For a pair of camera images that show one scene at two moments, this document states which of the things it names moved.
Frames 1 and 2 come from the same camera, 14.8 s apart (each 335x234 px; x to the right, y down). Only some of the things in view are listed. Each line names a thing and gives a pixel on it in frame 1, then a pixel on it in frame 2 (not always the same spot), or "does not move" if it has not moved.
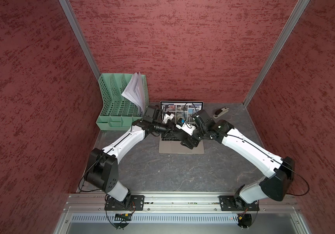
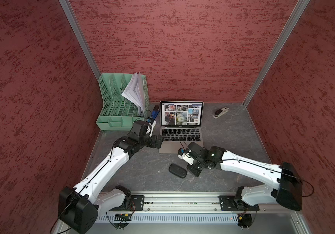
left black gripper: x=170 y=130 to x=152 y=144
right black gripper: x=189 y=141 to x=195 y=172
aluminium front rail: x=84 y=203 does not move
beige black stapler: x=220 y=111 does not move
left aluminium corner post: x=79 y=34 does not move
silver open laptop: x=174 y=110 does not move
